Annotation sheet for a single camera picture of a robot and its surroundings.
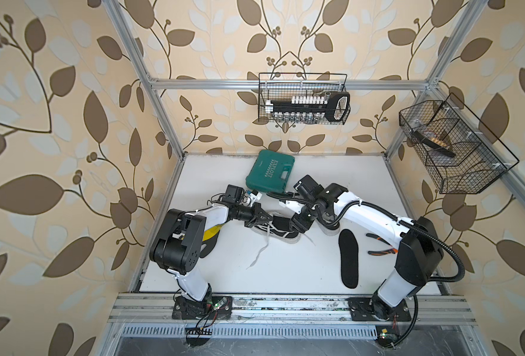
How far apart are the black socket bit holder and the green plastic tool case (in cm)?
28

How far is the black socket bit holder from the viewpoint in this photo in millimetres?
835

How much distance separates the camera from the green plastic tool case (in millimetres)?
1058

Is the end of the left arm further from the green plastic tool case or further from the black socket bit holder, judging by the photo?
the black socket bit holder
